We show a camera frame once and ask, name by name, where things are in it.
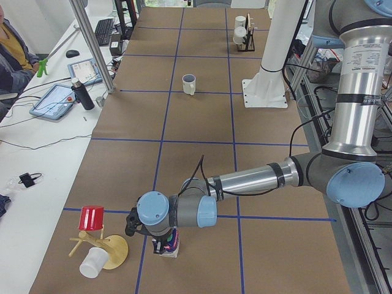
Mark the second arm gripper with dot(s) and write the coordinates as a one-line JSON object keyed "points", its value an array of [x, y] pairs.
{"points": [[160, 237]]}

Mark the milk carton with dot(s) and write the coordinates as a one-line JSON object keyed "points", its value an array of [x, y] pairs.
{"points": [[171, 247]]}

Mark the white mug dark interior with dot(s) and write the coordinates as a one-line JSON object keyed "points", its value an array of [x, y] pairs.
{"points": [[189, 81]]}

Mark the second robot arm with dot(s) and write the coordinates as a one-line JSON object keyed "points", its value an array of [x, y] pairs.
{"points": [[344, 170]]}

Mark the white cup on stand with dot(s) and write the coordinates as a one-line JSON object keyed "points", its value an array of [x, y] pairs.
{"points": [[94, 262]]}

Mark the red cup on stand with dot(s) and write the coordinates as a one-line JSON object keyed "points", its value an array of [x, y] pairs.
{"points": [[91, 218]]}

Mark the wooden stand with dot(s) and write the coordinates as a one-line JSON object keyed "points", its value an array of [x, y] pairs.
{"points": [[115, 245]]}

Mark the small black adapter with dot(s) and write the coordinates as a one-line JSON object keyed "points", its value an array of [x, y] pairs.
{"points": [[28, 179]]}

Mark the black water bottle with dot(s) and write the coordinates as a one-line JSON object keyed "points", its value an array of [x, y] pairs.
{"points": [[81, 94]]}

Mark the teach pendant near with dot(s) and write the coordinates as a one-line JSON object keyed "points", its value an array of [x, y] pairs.
{"points": [[55, 103]]}

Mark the teach pendant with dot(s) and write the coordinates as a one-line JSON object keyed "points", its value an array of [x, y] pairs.
{"points": [[86, 71], [55, 103]]}

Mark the teach pendant far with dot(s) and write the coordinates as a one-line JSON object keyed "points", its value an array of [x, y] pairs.
{"points": [[86, 71]]}

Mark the black computer mouse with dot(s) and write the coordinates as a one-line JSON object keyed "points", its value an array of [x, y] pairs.
{"points": [[72, 53]]}

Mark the green clamp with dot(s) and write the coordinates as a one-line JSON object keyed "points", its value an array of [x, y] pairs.
{"points": [[42, 68]]}

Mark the black keyboard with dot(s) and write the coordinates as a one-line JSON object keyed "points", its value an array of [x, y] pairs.
{"points": [[103, 31]]}

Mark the seated person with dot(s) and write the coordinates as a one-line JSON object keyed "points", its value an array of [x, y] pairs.
{"points": [[18, 65]]}

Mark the white mug with lettering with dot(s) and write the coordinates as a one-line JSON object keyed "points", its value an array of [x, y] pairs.
{"points": [[240, 21]]}

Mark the aluminium frame post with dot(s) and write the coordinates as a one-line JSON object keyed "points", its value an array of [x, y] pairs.
{"points": [[91, 41]]}

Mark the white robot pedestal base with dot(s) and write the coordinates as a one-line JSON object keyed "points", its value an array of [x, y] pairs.
{"points": [[266, 89]]}

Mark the black wire cup rack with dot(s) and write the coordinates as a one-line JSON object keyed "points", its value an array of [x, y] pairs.
{"points": [[248, 44]]}

